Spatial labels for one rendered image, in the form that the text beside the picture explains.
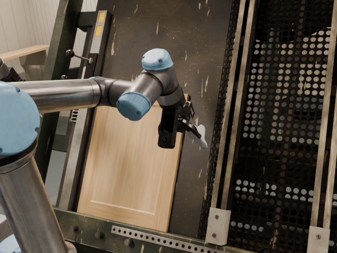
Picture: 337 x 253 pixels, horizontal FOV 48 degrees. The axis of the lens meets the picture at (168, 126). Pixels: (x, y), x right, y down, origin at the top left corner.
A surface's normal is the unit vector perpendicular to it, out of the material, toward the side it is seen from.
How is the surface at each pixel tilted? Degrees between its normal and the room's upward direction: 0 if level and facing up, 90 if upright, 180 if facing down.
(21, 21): 90
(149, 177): 58
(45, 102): 95
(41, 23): 90
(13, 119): 82
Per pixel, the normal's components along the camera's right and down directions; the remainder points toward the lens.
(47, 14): -0.41, 0.36
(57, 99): 0.79, 0.24
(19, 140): 0.76, 0.04
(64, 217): -0.40, -0.20
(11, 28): 0.91, 0.08
